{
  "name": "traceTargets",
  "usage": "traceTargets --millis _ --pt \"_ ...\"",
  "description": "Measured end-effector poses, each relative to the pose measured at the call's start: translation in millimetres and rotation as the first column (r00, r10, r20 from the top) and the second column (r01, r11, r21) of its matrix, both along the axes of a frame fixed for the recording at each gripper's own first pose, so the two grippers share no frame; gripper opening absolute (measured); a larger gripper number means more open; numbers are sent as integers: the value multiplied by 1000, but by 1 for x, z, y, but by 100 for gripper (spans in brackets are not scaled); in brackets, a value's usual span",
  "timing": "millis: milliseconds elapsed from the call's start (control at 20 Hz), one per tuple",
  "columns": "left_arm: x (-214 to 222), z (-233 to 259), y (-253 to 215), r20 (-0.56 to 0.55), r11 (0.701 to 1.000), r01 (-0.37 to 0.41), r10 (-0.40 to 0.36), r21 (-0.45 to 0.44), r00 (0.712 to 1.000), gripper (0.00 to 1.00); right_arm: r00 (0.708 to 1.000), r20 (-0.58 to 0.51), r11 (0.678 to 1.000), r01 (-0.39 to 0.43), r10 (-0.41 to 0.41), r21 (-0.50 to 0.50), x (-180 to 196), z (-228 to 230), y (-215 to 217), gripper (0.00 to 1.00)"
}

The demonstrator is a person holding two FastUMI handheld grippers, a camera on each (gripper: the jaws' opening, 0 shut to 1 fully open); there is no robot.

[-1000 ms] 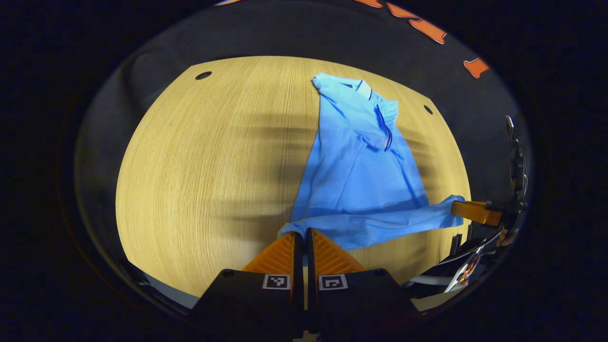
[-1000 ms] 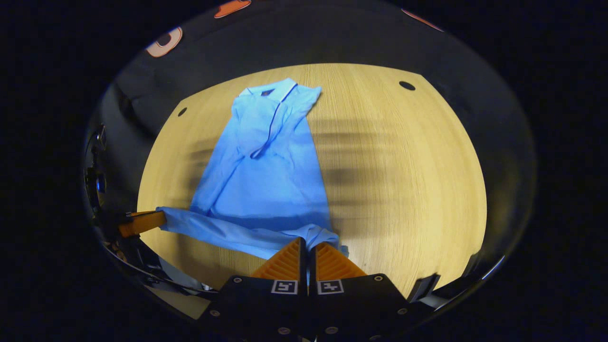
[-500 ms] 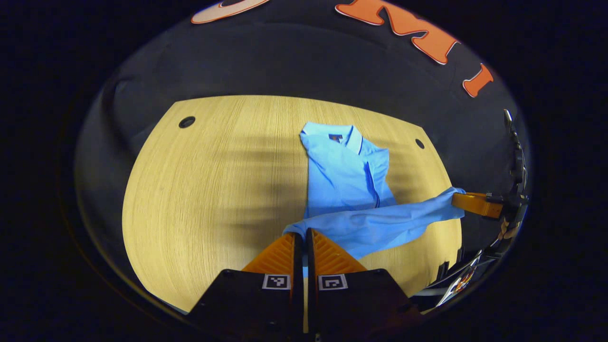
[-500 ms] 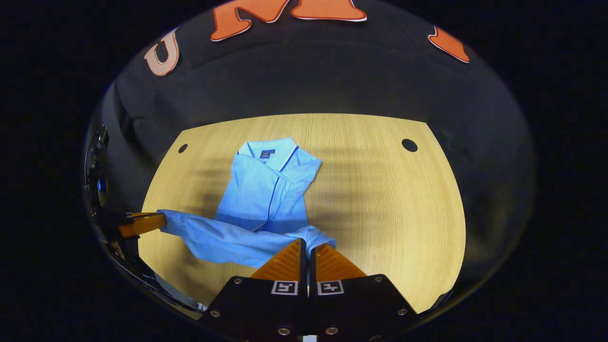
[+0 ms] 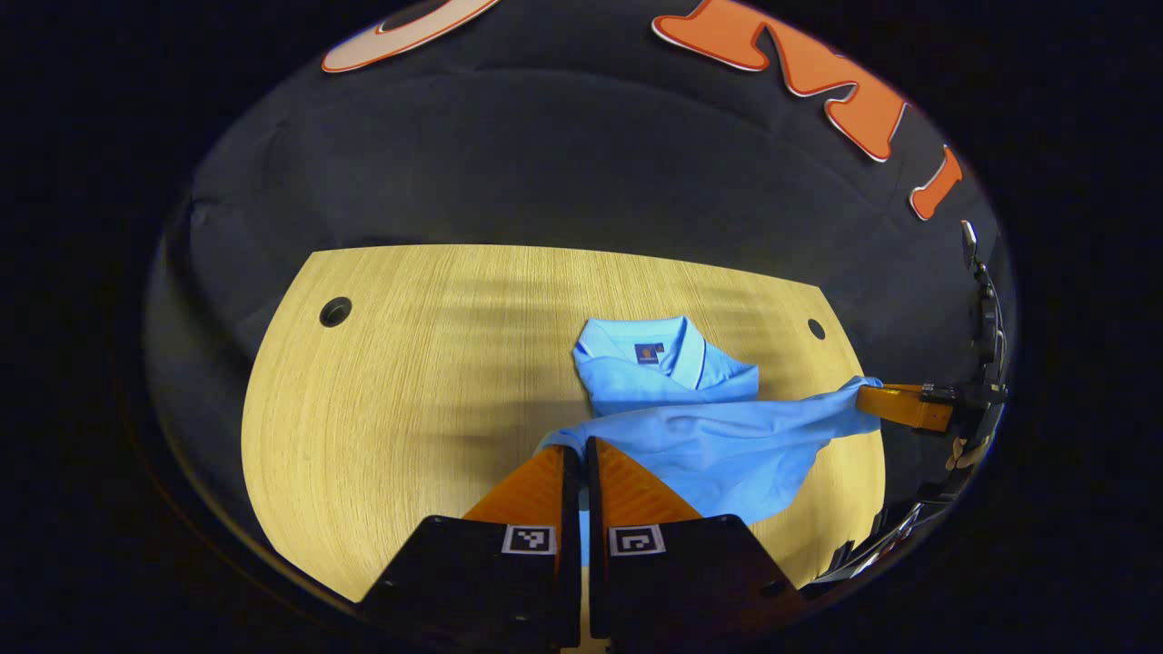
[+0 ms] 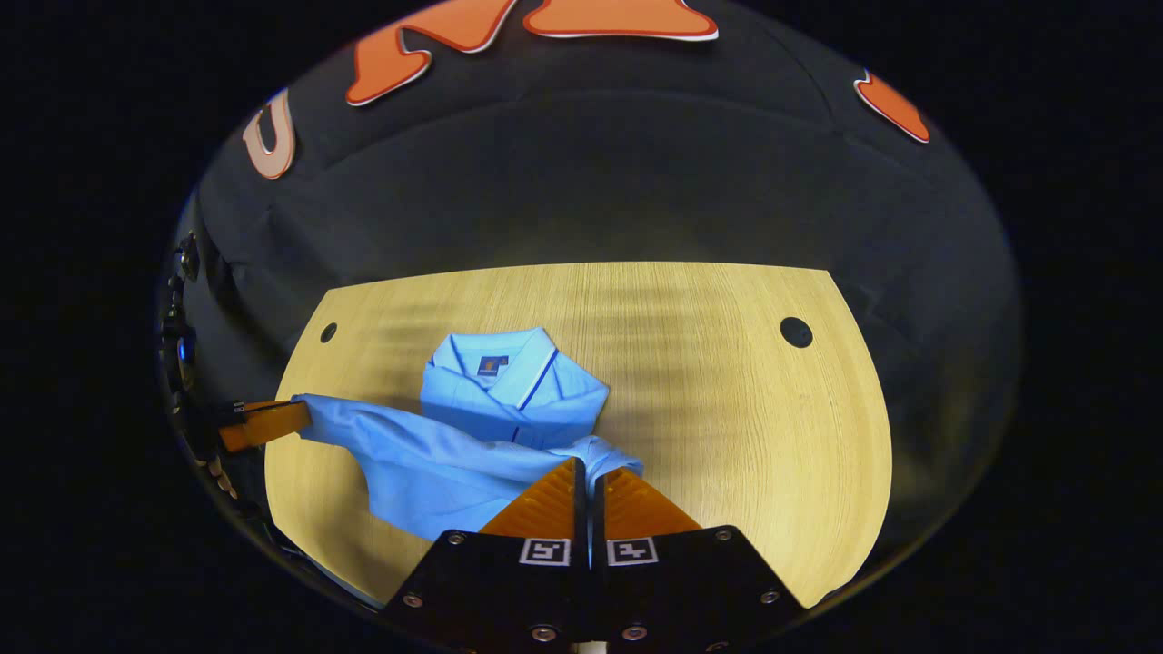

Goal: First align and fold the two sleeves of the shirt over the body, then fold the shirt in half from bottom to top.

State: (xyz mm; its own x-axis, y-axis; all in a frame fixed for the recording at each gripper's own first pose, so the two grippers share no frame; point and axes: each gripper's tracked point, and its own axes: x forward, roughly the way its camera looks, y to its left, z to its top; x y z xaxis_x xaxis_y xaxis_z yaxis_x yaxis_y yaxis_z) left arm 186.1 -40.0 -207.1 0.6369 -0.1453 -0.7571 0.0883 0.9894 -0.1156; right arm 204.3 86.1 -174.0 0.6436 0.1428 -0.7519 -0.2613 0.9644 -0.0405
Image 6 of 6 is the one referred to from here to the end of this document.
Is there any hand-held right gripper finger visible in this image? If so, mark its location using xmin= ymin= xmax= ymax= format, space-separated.
xmin=380 ymin=457 xmax=592 ymax=648
xmin=592 ymin=463 xmax=810 ymax=648

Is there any light blue T-shirt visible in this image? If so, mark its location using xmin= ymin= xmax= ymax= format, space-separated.
xmin=291 ymin=327 xmax=644 ymax=543

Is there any black backdrop cloth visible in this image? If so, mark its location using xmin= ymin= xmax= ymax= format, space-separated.
xmin=156 ymin=0 xmax=1026 ymax=564

